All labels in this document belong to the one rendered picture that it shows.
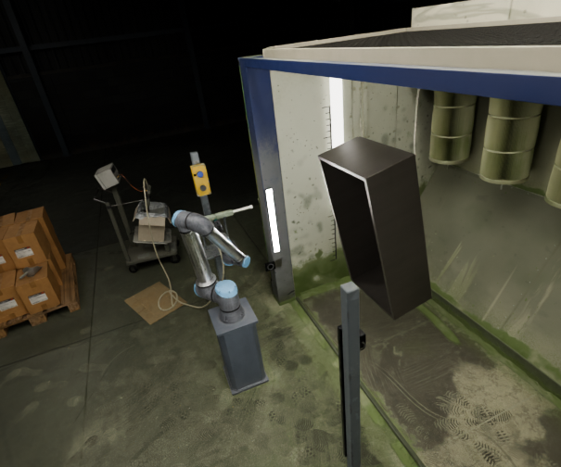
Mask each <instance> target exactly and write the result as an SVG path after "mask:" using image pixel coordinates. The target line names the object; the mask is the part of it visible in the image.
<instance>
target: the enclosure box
mask: <svg viewBox="0 0 561 467"><path fill-rule="evenodd" d="M318 159H319V163H320V167H321V170H322V173H323V177H324V180H325V187H326V191H327V193H328V197H329V201H330V204H331V208H332V211H333V215H334V218H335V222H336V225H337V228H338V235H339V239H340V242H341V245H342V249H343V252H344V256H345V260H346V262H347V266H348V270H349V274H350V277H351V280H352V281H353V282H354V283H355V284H356V285H357V286H359V287H360V288H361V289H362V290H363V291H364V292H365V293H366V294H367V295H368V296H369V297H370V298H371V299H372V300H374V301H375V302H376V303H377V305H378V306H379V307H380V308H382V309H383V310H384V311H385V312H386V313H387V314H388V315H389V316H390V317H391V318H392V319H393V320H394V321H395V320H397V319H398V318H400V317H401V316H402V315H404V314H406V313H407V312H409V311H411V310H412V309H415V308H416V307H418V306H420V305H421V304H423V303H425V302H426V301H428V300H430V299H431V298H432V295H431V286H430V279H429V270H428V263H427V248H426V240H425V232H424V224H423V216H422V209H421V200H420V193H419V184H418V177H417V169H416V161H415V154H413V153H410V152H407V151H404V150H400V149H398V148H395V147H392V146H389V145H384V144H381V143H379V142H376V141H373V140H369V139H366V138H363V137H361V136H359V137H358V136H357V137H355V138H353V139H351V140H349V141H348V142H346V143H343V144H341V145H338V146H336V147H334V148H332V149H330V150H328V151H325V152H324V153H322V154H320V155H318Z"/></svg>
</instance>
